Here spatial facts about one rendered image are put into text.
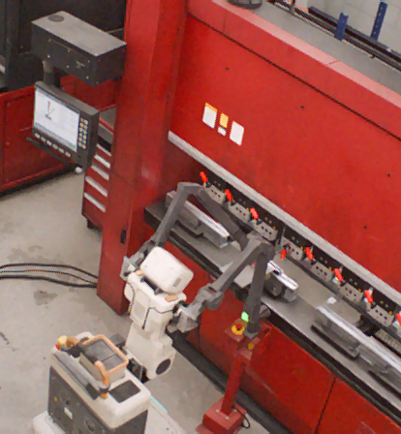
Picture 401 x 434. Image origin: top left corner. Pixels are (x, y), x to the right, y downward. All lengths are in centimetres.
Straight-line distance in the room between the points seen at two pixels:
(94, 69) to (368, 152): 153
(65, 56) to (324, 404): 237
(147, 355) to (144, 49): 162
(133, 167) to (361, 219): 150
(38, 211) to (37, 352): 144
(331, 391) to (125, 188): 171
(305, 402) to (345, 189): 132
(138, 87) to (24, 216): 205
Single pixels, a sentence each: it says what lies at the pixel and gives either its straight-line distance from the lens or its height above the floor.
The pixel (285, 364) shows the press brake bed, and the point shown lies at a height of 58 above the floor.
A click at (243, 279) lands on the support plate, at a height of 100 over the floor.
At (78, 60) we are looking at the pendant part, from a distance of 474.
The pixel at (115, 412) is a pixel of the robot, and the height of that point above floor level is 81.
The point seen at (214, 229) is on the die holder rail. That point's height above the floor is 97.
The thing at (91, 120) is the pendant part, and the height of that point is 157.
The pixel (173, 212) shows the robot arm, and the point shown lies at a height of 143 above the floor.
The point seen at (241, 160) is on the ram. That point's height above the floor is 153.
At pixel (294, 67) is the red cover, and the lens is 428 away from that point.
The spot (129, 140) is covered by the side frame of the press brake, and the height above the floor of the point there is 134.
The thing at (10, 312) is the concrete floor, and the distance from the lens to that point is 584.
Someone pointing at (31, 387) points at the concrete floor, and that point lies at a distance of 540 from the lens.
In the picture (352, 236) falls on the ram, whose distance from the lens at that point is 438.
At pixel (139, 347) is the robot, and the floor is 82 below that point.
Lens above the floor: 408
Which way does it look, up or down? 37 degrees down
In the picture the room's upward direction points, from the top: 11 degrees clockwise
